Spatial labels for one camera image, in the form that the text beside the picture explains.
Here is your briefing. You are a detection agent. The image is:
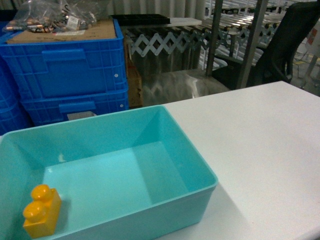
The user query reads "yellow two-stud block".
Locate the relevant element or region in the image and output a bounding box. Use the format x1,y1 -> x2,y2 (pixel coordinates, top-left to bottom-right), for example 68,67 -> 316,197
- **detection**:
22,184 -> 62,239

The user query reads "teal plastic bin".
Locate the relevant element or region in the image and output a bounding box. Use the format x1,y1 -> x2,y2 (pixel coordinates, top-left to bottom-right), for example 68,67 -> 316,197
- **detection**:
0,105 -> 218,240

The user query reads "blue crate with cardboard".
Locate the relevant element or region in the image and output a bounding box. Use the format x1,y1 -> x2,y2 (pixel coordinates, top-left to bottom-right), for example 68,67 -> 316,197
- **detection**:
0,19 -> 128,100

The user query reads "grey expandable roller conveyor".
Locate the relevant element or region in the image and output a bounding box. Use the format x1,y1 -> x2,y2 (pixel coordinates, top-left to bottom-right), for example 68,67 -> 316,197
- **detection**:
122,22 -> 283,57

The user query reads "black tray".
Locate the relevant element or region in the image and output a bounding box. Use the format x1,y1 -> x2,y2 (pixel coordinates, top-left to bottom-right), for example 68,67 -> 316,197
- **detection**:
111,14 -> 171,26

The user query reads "brown cardboard sheet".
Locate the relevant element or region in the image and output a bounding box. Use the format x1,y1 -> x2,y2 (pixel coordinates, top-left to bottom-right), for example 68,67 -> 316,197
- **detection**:
5,18 -> 118,45

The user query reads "blue crate lower right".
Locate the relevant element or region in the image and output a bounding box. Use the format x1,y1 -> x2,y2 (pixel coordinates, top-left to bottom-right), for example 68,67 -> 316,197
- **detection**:
21,88 -> 129,126

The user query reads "black office chair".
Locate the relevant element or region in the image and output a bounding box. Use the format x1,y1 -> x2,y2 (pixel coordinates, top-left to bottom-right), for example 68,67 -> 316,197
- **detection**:
246,0 -> 320,87

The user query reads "clear bag of parts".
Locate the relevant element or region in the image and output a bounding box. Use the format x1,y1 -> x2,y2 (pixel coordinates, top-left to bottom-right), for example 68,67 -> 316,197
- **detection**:
0,0 -> 109,33

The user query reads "blue crate far left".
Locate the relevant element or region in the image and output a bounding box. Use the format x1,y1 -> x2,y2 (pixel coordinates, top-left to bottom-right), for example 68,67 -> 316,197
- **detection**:
0,20 -> 33,136

